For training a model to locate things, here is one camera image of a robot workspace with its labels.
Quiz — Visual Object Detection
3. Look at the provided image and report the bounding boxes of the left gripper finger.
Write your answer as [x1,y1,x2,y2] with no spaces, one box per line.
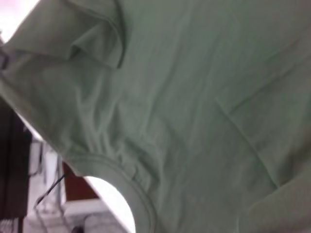
[0,50,9,72]

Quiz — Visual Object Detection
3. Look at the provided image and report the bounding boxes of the dark green t-shirt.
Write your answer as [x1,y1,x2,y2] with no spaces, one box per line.
[0,0,311,233]

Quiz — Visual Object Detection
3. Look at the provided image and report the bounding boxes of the dark upright panel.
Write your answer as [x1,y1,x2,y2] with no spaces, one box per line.
[0,105,33,220]

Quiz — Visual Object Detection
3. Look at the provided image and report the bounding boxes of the thin black loose cable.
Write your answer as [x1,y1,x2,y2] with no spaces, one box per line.
[35,172,68,208]

